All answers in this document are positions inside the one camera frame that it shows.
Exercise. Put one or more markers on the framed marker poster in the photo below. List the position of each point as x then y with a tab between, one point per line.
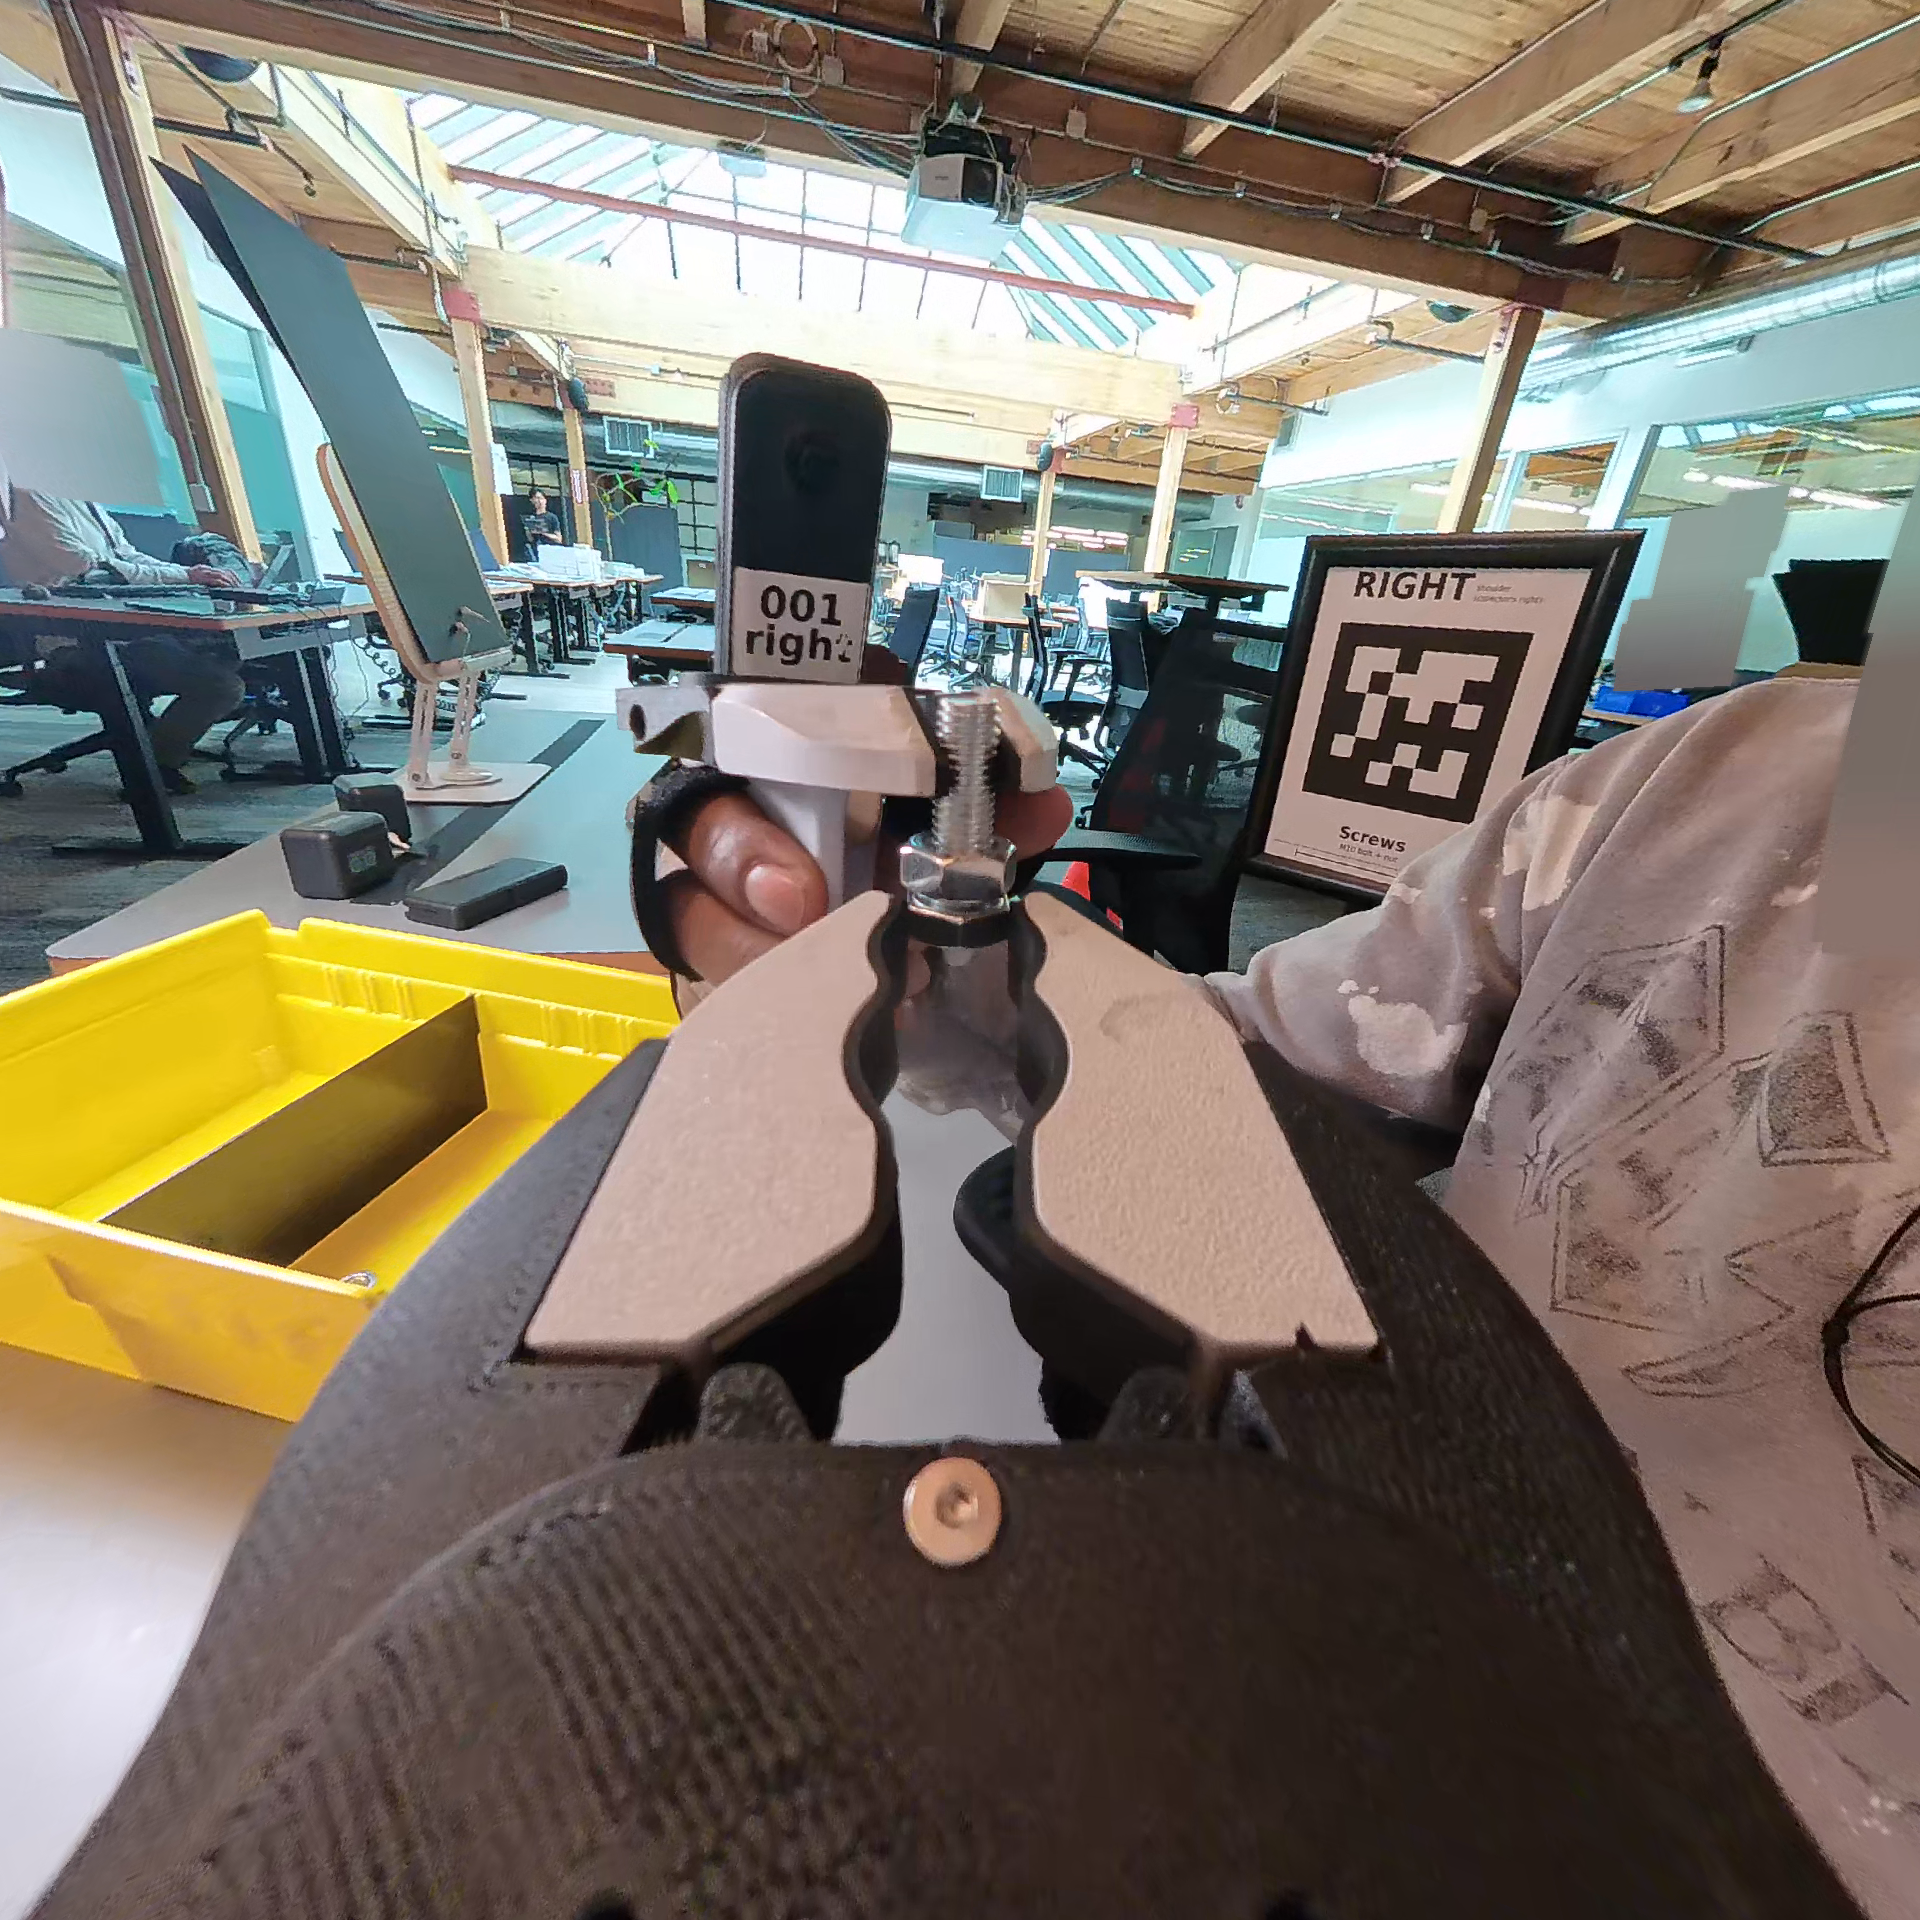
1429	707

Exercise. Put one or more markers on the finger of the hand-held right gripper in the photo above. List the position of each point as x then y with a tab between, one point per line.
814	744
1027	756

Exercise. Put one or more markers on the silver hex bolt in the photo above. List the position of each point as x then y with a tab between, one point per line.
968	763

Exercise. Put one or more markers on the black panel wooden stand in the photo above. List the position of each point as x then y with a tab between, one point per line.
340	425

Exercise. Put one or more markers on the black flat box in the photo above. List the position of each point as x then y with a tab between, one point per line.
489	896

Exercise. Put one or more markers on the yellow storage bin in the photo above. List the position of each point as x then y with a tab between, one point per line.
118	1320

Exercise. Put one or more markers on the ceiling projector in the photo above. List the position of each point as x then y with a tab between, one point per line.
957	197

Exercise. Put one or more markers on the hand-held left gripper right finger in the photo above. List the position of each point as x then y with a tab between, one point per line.
1185	1177

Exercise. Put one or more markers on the black office chair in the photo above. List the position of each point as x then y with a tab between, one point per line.
1185	756

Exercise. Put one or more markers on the office desk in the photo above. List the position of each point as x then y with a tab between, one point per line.
155	607

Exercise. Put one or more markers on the black cube device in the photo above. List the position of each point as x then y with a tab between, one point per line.
340	864

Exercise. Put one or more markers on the orange cone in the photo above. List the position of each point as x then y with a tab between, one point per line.
1075	879

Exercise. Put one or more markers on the person's right hand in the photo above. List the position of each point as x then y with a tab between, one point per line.
750	889

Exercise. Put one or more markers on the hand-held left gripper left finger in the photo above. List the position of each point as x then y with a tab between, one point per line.
721	1177

